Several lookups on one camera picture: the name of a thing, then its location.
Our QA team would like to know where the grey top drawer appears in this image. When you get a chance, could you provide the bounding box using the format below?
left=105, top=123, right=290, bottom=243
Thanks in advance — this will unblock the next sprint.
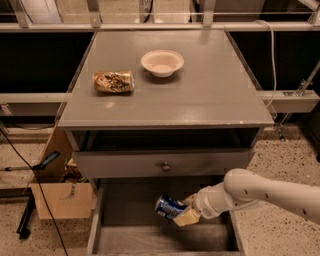
left=72, top=129, right=256, bottom=179

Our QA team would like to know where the black handled tool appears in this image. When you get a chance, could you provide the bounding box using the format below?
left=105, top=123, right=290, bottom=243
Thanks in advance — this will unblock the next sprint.
left=1, top=151, right=60, bottom=172

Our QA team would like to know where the grey wooden drawer cabinet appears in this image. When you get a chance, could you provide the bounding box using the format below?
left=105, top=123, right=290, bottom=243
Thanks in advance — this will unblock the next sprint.
left=57, top=29, right=275, bottom=256

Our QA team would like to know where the white hanging cable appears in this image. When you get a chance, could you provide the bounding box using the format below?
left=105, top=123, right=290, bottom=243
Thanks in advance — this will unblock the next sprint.
left=254, top=19, right=278, bottom=109

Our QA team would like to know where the blue pepsi can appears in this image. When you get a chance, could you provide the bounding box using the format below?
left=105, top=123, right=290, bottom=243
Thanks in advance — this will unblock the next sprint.
left=155, top=195, right=187, bottom=220

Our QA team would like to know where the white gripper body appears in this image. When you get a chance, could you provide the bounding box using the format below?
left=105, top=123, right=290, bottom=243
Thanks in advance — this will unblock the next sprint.
left=193, top=186, right=220, bottom=219

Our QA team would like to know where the metal railing frame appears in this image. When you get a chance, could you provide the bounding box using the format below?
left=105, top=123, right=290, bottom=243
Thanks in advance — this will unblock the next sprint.
left=0, top=0, right=320, bottom=118

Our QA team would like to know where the black floor cable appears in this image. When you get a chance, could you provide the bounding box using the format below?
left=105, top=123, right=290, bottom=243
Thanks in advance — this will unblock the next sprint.
left=0, top=128, right=69, bottom=256

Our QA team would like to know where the brass round drawer knob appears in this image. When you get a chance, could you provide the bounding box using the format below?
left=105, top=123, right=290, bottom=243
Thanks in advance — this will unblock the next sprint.
left=161, top=162, right=170, bottom=172

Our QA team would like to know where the cardboard box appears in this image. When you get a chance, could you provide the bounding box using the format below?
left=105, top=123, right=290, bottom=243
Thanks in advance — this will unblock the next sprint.
left=29, top=128, right=93, bottom=219

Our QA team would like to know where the black stand foot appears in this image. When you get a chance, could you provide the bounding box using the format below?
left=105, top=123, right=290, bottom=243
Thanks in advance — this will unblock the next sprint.
left=16, top=196, right=35, bottom=240

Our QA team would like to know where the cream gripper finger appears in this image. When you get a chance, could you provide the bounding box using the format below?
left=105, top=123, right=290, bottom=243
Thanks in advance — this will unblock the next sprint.
left=173, top=207, right=200, bottom=227
left=183, top=193, right=197, bottom=207

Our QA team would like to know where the grey open middle drawer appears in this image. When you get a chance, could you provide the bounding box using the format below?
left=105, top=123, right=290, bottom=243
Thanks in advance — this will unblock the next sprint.
left=87, top=176, right=244, bottom=256

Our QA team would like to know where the white paper bowl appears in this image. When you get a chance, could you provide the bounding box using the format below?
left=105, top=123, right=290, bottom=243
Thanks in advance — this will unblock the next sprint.
left=141, top=50, right=184, bottom=78

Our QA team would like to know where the crushed gold brown can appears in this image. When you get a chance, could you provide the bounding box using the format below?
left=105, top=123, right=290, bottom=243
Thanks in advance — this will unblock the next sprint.
left=92, top=71, right=134, bottom=94

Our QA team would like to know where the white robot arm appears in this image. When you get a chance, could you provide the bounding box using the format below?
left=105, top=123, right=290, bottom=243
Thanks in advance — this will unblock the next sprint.
left=173, top=168, right=320, bottom=226

